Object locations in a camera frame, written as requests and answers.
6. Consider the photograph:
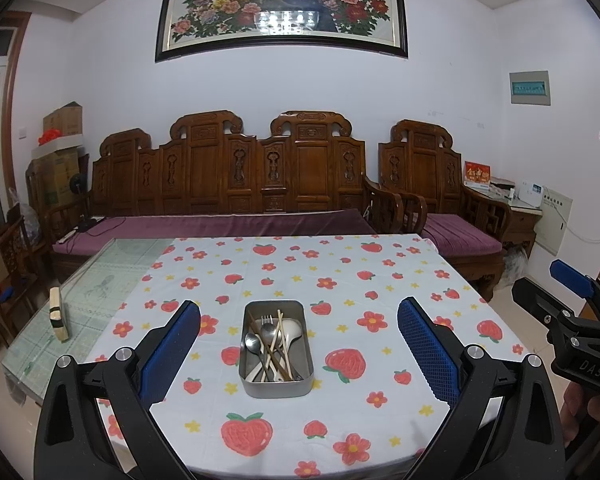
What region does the white flat box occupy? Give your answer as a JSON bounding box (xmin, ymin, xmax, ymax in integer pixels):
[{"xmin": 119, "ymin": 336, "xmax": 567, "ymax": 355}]
[{"xmin": 31, "ymin": 135, "xmax": 86, "ymax": 159}]

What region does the rectangular metal tin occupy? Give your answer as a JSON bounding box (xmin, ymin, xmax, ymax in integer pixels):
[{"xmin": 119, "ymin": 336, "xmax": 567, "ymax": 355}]
[{"xmin": 239, "ymin": 300, "xmax": 315, "ymax": 399}]

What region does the wall electrical panel box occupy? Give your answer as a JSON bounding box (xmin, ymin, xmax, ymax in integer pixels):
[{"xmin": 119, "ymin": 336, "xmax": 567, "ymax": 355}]
[{"xmin": 509, "ymin": 70, "xmax": 552, "ymax": 107}]

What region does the red desk calendar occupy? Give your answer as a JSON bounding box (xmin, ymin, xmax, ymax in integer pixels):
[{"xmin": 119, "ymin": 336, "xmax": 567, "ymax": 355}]
[{"xmin": 463, "ymin": 160, "xmax": 491, "ymax": 187}]

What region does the metal fork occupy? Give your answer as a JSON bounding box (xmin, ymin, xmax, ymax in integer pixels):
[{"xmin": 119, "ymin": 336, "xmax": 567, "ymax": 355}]
[{"xmin": 260, "ymin": 314, "xmax": 281, "ymax": 381}]

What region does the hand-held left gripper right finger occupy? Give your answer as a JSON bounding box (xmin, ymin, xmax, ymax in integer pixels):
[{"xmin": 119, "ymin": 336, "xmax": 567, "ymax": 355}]
[{"xmin": 397, "ymin": 296, "xmax": 566, "ymax": 480}]

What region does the framed peacock flower painting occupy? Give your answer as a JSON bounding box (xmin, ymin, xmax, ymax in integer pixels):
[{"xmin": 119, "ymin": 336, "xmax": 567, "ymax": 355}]
[{"xmin": 154, "ymin": 0, "xmax": 410, "ymax": 63}]

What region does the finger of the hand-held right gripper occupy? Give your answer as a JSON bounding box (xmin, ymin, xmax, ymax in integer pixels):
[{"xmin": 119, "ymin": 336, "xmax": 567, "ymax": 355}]
[
  {"xmin": 550, "ymin": 259, "xmax": 598, "ymax": 299},
  {"xmin": 511, "ymin": 277, "xmax": 577, "ymax": 327}
]

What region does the white plastic spoon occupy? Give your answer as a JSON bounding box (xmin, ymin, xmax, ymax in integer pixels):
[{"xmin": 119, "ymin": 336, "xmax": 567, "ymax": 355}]
[
  {"xmin": 280, "ymin": 319, "xmax": 304, "ymax": 356},
  {"xmin": 245, "ymin": 355, "xmax": 281, "ymax": 382}
]

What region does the wooden chair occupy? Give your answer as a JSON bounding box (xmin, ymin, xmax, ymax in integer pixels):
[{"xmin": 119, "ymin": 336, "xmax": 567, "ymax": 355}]
[{"xmin": 0, "ymin": 217, "xmax": 46, "ymax": 366}]

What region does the carved wooden sofa bench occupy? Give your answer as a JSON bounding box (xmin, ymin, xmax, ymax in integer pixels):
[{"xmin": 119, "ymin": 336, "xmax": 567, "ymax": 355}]
[{"xmin": 50, "ymin": 110, "xmax": 406, "ymax": 281}]

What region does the carved wooden armchair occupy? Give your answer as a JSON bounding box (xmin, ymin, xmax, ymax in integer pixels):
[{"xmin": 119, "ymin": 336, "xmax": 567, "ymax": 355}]
[{"xmin": 377, "ymin": 120, "xmax": 513, "ymax": 301}]

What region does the purple armchair cushion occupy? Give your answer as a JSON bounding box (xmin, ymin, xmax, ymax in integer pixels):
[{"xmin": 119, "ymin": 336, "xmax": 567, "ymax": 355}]
[{"xmin": 422, "ymin": 212, "xmax": 505, "ymax": 256}]

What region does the small cardboard box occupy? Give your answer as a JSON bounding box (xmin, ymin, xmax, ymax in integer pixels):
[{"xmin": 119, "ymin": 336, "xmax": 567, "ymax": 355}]
[{"xmin": 42, "ymin": 101, "xmax": 84, "ymax": 137}]

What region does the black fan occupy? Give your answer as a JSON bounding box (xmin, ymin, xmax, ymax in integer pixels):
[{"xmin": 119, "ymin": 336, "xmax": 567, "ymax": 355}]
[{"xmin": 67, "ymin": 152, "xmax": 90, "ymax": 196}]

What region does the large metal spoon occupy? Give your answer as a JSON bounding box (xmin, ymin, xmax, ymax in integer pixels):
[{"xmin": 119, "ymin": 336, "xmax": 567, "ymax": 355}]
[{"xmin": 245, "ymin": 332, "xmax": 275, "ymax": 382}]

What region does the wooden door frame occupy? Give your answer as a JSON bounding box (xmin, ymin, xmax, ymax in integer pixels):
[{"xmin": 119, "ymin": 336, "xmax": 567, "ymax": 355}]
[{"xmin": 0, "ymin": 12, "xmax": 31, "ymax": 196}]

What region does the white box with blue label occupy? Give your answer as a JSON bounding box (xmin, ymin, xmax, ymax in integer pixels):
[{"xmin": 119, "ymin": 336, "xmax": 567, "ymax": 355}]
[{"xmin": 515, "ymin": 181, "xmax": 543, "ymax": 206}]

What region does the white wall cabinet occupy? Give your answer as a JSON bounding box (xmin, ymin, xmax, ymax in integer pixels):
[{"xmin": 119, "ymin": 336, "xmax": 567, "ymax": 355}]
[{"xmin": 532, "ymin": 187, "xmax": 574, "ymax": 256}]

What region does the white plastic bag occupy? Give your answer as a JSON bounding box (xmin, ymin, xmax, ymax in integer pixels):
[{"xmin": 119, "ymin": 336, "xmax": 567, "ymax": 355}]
[{"xmin": 502, "ymin": 245, "xmax": 528, "ymax": 288}]

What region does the white wall cable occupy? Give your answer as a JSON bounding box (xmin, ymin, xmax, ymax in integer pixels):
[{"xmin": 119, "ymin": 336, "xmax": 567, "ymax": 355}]
[{"xmin": 570, "ymin": 220, "xmax": 600, "ymax": 241}]

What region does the clear plastic bag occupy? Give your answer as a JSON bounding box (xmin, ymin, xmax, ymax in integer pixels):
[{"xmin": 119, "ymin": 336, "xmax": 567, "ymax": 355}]
[{"xmin": 7, "ymin": 187, "xmax": 43, "ymax": 251}]

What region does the person's right hand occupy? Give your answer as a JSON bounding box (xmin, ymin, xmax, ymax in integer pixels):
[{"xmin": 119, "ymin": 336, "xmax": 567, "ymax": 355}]
[{"xmin": 560, "ymin": 385, "xmax": 600, "ymax": 442}]

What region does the strawberry print tablecloth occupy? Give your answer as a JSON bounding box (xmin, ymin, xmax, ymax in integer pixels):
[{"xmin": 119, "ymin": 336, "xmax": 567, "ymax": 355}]
[{"xmin": 87, "ymin": 232, "xmax": 531, "ymax": 478}]

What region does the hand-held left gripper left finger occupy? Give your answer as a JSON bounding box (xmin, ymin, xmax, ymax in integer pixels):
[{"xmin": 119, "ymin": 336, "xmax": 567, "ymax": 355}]
[{"xmin": 34, "ymin": 300, "xmax": 202, "ymax": 480}]

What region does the wooden side table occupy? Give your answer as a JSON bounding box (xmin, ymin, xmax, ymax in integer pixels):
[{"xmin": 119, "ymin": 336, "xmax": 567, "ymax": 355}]
[{"xmin": 462, "ymin": 180, "xmax": 543, "ymax": 261}]

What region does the large cardboard box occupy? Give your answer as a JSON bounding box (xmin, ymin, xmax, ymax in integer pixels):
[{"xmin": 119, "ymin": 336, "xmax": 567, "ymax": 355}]
[{"xmin": 30, "ymin": 147, "xmax": 81, "ymax": 206}]

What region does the wooden block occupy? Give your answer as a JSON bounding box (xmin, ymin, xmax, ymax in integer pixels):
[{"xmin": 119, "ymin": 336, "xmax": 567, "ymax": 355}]
[{"xmin": 49, "ymin": 286, "xmax": 70, "ymax": 343}]

